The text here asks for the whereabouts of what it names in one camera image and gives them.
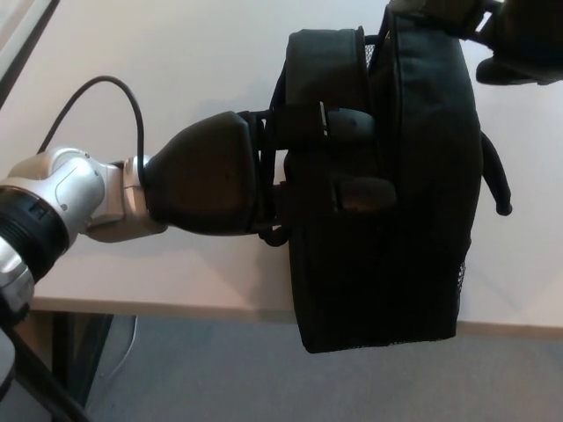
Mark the black slanted bar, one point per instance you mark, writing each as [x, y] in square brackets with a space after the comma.
[39, 373]

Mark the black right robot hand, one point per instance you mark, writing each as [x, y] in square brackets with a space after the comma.
[528, 44]

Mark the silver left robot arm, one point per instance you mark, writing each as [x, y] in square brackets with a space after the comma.
[75, 184]

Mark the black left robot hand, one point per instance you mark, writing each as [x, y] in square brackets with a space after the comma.
[206, 176]

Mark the black fabric lunch bag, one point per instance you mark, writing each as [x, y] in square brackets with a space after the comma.
[422, 220]

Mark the black desk leg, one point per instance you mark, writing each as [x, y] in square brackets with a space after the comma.
[79, 347]

